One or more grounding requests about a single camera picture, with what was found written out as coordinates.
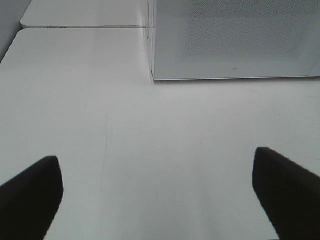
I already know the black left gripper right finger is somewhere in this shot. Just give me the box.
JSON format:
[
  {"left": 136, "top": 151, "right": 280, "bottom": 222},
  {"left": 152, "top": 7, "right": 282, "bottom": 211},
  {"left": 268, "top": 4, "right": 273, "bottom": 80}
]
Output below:
[{"left": 252, "top": 147, "right": 320, "bottom": 240}]

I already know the white microwave door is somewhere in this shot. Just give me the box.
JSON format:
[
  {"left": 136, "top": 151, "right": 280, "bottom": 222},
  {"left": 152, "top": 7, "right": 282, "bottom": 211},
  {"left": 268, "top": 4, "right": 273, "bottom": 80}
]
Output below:
[{"left": 152, "top": 0, "right": 320, "bottom": 81}]

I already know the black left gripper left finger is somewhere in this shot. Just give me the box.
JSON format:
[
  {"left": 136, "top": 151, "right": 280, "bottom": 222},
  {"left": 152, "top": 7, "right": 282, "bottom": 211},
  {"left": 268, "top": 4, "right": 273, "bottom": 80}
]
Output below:
[{"left": 0, "top": 156, "right": 64, "bottom": 240}]

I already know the white microwave oven body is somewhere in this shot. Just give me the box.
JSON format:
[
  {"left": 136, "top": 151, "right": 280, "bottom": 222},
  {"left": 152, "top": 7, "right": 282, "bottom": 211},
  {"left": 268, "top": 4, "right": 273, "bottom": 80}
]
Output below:
[{"left": 146, "top": 0, "right": 157, "bottom": 80}]

